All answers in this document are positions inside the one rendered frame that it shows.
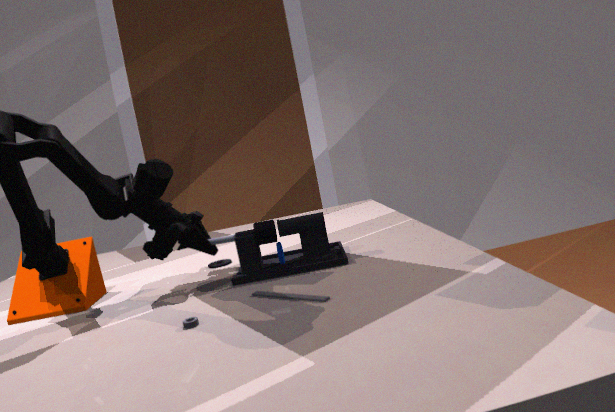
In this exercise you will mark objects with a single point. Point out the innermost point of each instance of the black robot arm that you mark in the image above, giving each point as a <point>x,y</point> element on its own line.
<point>106,194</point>

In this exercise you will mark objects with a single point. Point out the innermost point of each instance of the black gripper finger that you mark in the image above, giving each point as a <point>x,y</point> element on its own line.
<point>203,230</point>
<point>196,240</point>

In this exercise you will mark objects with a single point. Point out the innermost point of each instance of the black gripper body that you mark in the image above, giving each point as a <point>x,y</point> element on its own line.
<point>173,223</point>

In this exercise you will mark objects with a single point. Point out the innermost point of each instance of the grey metal rod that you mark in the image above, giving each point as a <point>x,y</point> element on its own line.
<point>222,240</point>

